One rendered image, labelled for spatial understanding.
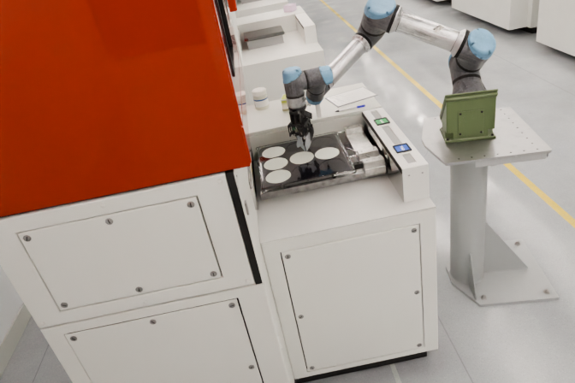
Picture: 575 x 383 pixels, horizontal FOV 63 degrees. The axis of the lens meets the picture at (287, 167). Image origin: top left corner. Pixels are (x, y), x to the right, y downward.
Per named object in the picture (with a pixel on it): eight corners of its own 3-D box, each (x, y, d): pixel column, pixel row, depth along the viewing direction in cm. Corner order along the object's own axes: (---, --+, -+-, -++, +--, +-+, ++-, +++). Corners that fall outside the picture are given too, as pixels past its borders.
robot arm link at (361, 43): (366, 24, 213) (298, 97, 200) (371, 8, 202) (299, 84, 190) (387, 38, 210) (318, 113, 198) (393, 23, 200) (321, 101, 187)
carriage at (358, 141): (365, 176, 181) (364, 170, 179) (345, 138, 213) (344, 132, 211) (386, 173, 181) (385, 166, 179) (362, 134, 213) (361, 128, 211)
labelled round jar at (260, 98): (256, 111, 228) (251, 93, 224) (255, 106, 235) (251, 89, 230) (269, 109, 229) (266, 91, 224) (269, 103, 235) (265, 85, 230)
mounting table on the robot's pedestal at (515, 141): (507, 131, 225) (509, 106, 219) (549, 178, 187) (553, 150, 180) (413, 144, 231) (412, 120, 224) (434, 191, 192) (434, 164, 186)
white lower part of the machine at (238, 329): (127, 476, 181) (38, 331, 142) (156, 318, 253) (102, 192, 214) (305, 438, 183) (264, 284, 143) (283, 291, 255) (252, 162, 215)
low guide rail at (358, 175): (262, 200, 185) (260, 193, 183) (261, 197, 186) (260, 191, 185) (385, 174, 185) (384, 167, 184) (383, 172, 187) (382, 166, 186)
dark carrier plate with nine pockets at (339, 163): (263, 189, 177) (263, 187, 177) (258, 150, 207) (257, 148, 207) (352, 170, 178) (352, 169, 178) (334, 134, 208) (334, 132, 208)
